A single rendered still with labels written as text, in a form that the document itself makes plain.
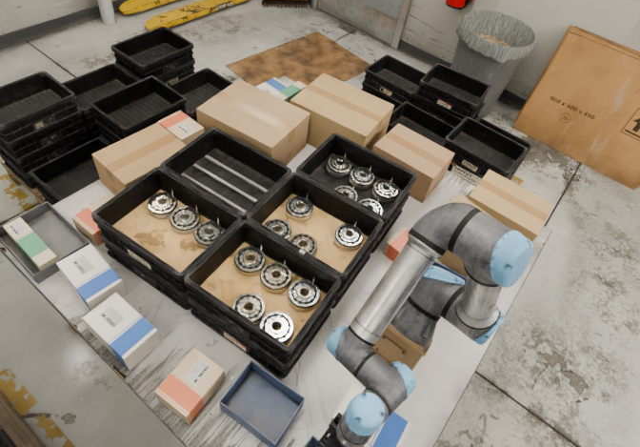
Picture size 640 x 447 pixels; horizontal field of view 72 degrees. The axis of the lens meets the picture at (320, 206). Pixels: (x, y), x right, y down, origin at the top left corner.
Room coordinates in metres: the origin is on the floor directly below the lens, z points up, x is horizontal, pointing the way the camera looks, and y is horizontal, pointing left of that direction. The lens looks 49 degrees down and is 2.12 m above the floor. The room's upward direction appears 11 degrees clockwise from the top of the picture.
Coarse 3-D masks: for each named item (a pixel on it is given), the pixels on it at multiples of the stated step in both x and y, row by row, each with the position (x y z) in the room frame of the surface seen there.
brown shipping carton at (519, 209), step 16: (496, 176) 1.48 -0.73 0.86; (480, 192) 1.36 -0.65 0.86; (496, 192) 1.38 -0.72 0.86; (512, 192) 1.40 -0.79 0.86; (528, 192) 1.42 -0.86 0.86; (496, 208) 1.29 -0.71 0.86; (512, 208) 1.30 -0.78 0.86; (528, 208) 1.32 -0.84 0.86; (544, 208) 1.34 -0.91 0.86; (512, 224) 1.23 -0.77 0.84; (528, 224) 1.23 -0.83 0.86
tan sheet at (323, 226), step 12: (276, 216) 1.05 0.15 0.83; (288, 216) 1.06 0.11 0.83; (312, 216) 1.08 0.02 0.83; (324, 216) 1.09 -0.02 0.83; (300, 228) 1.01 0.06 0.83; (312, 228) 1.03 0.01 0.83; (324, 228) 1.04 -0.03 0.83; (336, 228) 1.05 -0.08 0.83; (324, 240) 0.98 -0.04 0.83; (324, 252) 0.93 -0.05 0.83; (336, 252) 0.94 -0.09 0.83; (348, 252) 0.95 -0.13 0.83; (336, 264) 0.89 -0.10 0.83; (348, 264) 0.90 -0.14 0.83
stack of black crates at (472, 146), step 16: (464, 128) 2.27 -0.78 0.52; (480, 128) 2.22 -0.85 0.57; (448, 144) 2.03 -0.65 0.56; (464, 144) 2.15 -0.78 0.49; (480, 144) 2.18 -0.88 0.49; (496, 144) 2.16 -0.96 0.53; (512, 144) 2.12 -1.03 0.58; (464, 160) 1.96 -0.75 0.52; (480, 160) 1.92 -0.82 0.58; (496, 160) 2.06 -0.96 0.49; (512, 160) 2.08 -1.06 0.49; (480, 176) 1.90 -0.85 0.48
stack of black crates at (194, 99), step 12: (204, 72) 2.40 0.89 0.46; (216, 72) 2.39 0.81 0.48; (180, 84) 2.23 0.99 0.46; (192, 84) 2.31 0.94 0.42; (204, 84) 2.39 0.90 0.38; (216, 84) 2.38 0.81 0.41; (228, 84) 2.32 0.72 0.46; (192, 96) 2.24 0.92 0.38; (204, 96) 2.26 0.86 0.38; (192, 108) 2.13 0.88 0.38
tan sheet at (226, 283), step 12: (228, 264) 0.80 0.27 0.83; (216, 276) 0.75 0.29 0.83; (228, 276) 0.75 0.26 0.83; (240, 276) 0.76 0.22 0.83; (252, 276) 0.77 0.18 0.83; (276, 276) 0.79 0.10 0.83; (204, 288) 0.70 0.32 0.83; (216, 288) 0.71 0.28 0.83; (228, 288) 0.71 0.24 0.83; (240, 288) 0.72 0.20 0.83; (252, 288) 0.73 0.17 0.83; (288, 288) 0.76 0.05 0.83; (228, 300) 0.67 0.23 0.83; (264, 300) 0.69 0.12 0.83; (276, 300) 0.70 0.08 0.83; (300, 312) 0.68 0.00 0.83; (312, 312) 0.69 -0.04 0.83; (300, 324) 0.64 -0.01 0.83
